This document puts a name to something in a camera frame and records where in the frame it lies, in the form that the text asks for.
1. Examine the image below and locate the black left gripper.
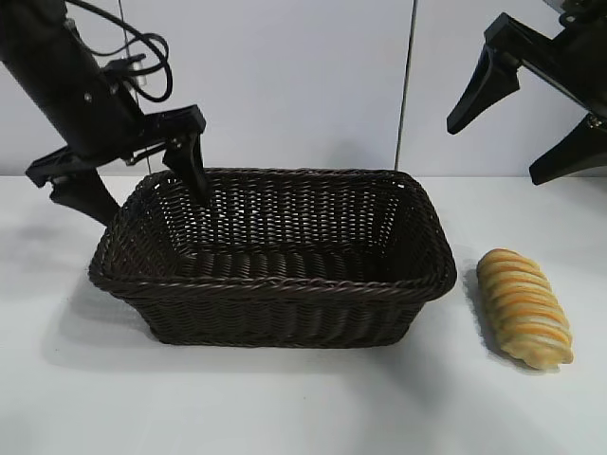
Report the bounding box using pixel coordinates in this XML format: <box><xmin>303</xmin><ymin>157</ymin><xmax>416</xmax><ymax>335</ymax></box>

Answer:
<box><xmin>26</xmin><ymin>104</ymin><xmax>211</xmax><ymax>227</ymax></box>

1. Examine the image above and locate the long striped bread roll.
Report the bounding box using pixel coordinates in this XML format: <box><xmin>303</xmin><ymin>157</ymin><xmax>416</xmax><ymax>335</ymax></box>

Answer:
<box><xmin>475</xmin><ymin>246</ymin><xmax>576</xmax><ymax>372</ymax></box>

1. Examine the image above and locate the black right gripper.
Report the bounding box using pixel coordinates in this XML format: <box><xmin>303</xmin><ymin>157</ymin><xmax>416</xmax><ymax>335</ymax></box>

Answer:
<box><xmin>447</xmin><ymin>12</ymin><xmax>607</xmax><ymax>187</ymax></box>

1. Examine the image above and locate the black looped cable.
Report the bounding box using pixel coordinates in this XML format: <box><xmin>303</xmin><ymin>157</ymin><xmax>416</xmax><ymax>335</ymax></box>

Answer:
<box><xmin>65</xmin><ymin>0</ymin><xmax>173</xmax><ymax>103</ymax></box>

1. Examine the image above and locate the dark brown woven basket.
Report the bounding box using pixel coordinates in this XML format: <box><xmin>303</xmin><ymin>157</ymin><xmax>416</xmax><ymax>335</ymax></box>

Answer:
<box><xmin>87</xmin><ymin>166</ymin><xmax>459</xmax><ymax>346</ymax></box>

